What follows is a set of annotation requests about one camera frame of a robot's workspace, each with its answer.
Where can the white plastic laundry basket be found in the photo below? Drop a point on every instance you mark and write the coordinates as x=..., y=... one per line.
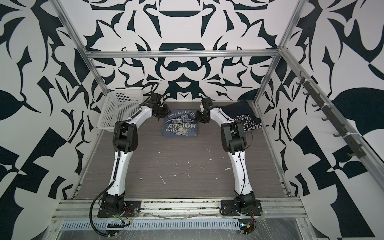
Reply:
x=119, y=106

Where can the white slotted cable duct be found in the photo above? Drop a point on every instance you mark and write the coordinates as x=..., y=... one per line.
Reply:
x=186, y=224

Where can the aluminium frame enclosure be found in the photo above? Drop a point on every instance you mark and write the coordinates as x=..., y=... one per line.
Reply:
x=371, y=161

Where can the grey blue printed tank top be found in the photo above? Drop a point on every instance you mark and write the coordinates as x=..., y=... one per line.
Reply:
x=180, y=123

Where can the navy tank top red trim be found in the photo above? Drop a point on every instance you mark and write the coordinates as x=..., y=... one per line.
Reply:
x=242, y=112

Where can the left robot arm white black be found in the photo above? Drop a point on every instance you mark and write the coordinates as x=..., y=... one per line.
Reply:
x=125, y=141

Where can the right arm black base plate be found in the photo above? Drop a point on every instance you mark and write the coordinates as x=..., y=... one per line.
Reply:
x=233, y=208

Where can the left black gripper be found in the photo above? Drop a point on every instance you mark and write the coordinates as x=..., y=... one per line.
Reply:
x=167, y=111

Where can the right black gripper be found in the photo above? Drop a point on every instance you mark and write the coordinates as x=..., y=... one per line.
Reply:
x=198, y=117

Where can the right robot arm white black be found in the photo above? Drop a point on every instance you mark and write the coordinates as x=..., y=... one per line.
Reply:
x=234, y=144

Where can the small green circuit board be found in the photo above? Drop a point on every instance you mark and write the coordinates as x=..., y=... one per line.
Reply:
x=246, y=228

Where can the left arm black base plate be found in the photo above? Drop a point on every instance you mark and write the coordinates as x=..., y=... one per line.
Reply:
x=129, y=209

